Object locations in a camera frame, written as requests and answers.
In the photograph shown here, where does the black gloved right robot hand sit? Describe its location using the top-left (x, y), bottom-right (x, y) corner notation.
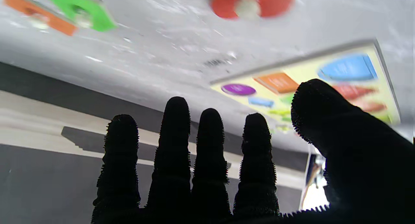
top-left (92, 79), bottom-right (415, 224)

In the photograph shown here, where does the yellow wooden shape puzzle board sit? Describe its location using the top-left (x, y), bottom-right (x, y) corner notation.
top-left (210, 39), bottom-right (401, 134)

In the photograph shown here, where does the red heart puzzle piece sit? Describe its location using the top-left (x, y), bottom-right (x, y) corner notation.
top-left (210, 0), bottom-right (294, 19)

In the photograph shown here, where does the green hexagon puzzle piece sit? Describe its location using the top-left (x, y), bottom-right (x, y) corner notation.
top-left (50, 0), bottom-right (116, 32)

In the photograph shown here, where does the orange-red rectangle puzzle piece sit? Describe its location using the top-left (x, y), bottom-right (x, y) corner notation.
top-left (3, 0), bottom-right (77, 36)

